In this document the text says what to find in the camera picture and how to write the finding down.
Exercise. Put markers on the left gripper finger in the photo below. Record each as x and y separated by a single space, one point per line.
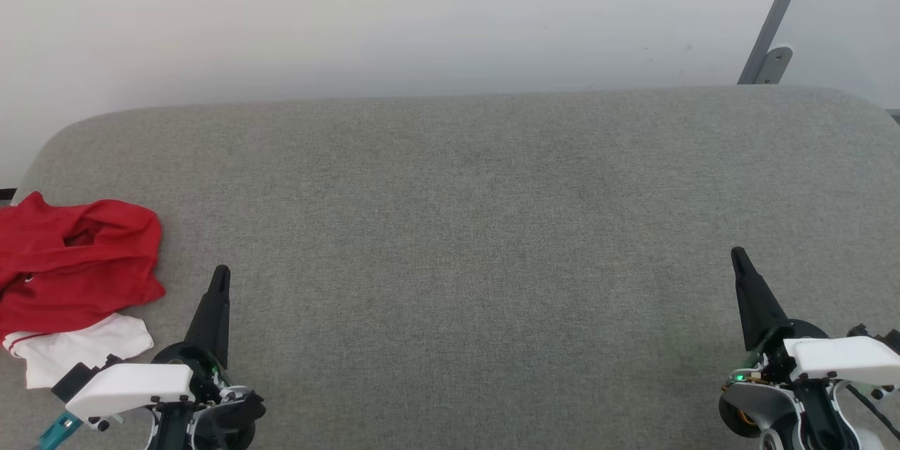
213 316

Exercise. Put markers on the red and white shirt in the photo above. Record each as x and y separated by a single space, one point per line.
70 274

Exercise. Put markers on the grey metal mounting plate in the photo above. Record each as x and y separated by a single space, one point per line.
777 65

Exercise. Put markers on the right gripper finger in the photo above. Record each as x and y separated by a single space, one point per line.
756 302

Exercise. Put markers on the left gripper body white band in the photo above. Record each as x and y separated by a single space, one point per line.
133 387

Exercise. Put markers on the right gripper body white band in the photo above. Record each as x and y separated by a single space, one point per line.
830 355

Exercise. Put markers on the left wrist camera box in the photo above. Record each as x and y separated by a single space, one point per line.
79 378

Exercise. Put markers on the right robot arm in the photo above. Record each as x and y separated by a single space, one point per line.
780 411

